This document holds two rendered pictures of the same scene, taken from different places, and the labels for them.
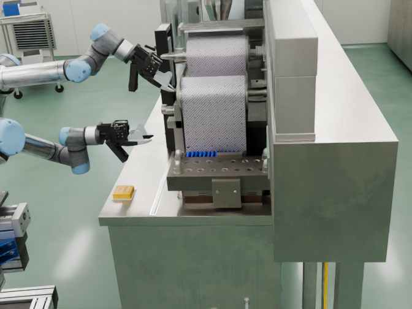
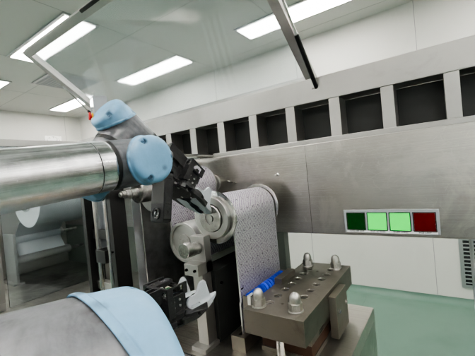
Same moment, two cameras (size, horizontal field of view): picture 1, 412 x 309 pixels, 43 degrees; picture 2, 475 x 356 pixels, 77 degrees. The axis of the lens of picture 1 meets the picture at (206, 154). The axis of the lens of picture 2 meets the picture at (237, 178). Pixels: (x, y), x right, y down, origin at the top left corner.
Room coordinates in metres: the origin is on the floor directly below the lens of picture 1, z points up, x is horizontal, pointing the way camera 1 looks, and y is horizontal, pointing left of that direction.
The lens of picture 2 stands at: (1.44, 0.78, 1.37)
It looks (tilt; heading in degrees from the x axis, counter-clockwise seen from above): 1 degrees down; 298
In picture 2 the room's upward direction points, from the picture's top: 5 degrees counter-clockwise
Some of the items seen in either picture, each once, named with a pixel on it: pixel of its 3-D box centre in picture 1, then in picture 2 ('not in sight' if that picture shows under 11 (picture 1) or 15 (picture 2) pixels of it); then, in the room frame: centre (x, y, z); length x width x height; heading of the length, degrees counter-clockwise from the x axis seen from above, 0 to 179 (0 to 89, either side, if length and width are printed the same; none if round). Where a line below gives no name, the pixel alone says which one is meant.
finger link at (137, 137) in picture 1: (138, 136); (203, 293); (1.83, 0.25, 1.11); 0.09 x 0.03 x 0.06; 74
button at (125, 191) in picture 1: (123, 192); not in sight; (1.77, 0.33, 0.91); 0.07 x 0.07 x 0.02; 83
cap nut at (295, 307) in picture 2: (178, 166); (295, 301); (1.67, 0.10, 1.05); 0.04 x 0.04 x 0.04
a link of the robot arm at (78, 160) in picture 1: (76, 158); not in sight; (1.90, 0.52, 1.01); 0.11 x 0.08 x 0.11; 56
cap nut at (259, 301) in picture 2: (178, 155); (258, 297); (1.77, 0.10, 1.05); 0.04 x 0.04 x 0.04
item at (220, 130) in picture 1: (214, 132); (259, 256); (1.82, -0.04, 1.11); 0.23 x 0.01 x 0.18; 83
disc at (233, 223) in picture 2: (183, 94); (214, 217); (1.90, 0.07, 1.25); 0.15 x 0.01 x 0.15; 173
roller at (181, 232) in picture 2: not in sight; (210, 233); (2.00, -0.06, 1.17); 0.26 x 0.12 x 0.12; 83
